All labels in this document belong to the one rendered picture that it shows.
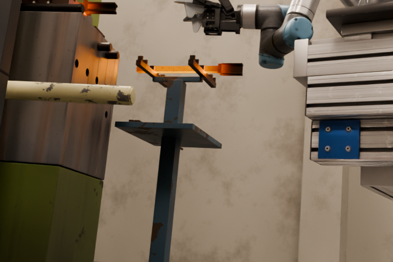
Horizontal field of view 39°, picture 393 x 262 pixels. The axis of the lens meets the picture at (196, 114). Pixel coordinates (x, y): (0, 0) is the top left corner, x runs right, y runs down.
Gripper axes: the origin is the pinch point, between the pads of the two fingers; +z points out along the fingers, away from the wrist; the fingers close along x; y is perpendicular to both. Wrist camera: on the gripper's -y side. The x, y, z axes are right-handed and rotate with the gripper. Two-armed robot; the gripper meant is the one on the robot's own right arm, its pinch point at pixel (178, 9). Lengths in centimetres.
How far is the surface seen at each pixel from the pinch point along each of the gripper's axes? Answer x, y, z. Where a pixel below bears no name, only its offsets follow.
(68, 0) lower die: -12.5, 3.3, 31.0
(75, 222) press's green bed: 1, 68, 25
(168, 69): 50, 5, 14
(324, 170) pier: 259, 13, -60
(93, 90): -39, 38, 9
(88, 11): -0.2, 1.7, 29.2
